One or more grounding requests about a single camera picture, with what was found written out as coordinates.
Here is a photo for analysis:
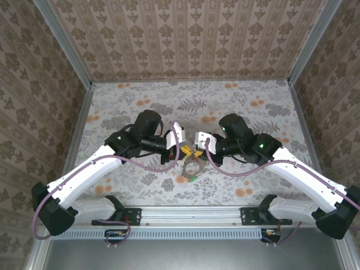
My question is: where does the metal keyring plate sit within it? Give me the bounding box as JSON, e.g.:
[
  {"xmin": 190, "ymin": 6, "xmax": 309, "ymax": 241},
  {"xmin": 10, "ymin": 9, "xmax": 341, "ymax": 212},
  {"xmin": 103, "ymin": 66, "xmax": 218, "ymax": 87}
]
[{"xmin": 181, "ymin": 157, "xmax": 208, "ymax": 180}]

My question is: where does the floral patterned table cover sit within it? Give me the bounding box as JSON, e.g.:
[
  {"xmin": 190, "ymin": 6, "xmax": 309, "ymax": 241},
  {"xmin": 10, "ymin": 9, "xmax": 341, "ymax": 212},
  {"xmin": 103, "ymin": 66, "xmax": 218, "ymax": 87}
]
[{"xmin": 60, "ymin": 81, "xmax": 329, "ymax": 208}]

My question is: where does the grey metal sheet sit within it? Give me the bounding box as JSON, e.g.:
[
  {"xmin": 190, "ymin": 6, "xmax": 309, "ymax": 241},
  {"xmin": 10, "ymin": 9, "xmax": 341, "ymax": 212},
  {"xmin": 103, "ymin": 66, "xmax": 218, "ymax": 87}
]
[{"xmin": 42, "ymin": 238, "xmax": 347, "ymax": 270}]

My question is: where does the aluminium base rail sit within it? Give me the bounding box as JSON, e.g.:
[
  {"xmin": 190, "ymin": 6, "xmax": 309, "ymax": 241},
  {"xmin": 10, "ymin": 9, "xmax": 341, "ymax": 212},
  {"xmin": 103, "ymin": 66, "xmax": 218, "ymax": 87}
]
[{"xmin": 140, "ymin": 208, "xmax": 242, "ymax": 227}]

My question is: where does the aluminium frame back rail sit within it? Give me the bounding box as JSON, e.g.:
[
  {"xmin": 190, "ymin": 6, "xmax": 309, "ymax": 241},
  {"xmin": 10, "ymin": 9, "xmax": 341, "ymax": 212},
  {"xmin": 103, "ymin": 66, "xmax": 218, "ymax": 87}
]
[{"xmin": 91, "ymin": 79, "xmax": 290, "ymax": 84}]

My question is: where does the grey slotted cable duct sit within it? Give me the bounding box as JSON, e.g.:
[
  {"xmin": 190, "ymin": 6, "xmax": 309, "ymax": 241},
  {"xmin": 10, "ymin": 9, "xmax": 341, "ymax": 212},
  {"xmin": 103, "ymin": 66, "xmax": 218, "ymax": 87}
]
[{"xmin": 50, "ymin": 228, "xmax": 282, "ymax": 240}]

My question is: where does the aluminium frame side rail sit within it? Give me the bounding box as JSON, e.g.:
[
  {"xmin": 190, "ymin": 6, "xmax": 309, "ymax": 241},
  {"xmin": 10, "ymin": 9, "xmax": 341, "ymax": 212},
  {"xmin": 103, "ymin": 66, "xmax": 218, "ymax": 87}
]
[
  {"xmin": 26, "ymin": 83, "xmax": 96, "ymax": 270},
  {"xmin": 289, "ymin": 80, "xmax": 360, "ymax": 270}
]

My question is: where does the thin dark base cable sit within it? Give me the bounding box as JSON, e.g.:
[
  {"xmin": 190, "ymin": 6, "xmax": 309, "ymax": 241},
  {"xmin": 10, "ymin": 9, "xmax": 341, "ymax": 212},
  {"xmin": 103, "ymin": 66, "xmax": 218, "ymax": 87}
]
[
  {"xmin": 91, "ymin": 220, "xmax": 133, "ymax": 246},
  {"xmin": 261, "ymin": 222, "xmax": 303, "ymax": 245}
]

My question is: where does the aluminium frame post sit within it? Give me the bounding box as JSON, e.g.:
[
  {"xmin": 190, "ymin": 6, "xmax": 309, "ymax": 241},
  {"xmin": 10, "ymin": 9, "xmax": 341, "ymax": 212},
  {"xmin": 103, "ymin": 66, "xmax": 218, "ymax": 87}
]
[
  {"xmin": 287, "ymin": 0, "xmax": 343, "ymax": 85},
  {"xmin": 33, "ymin": 0, "xmax": 93, "ymax": 87}
]

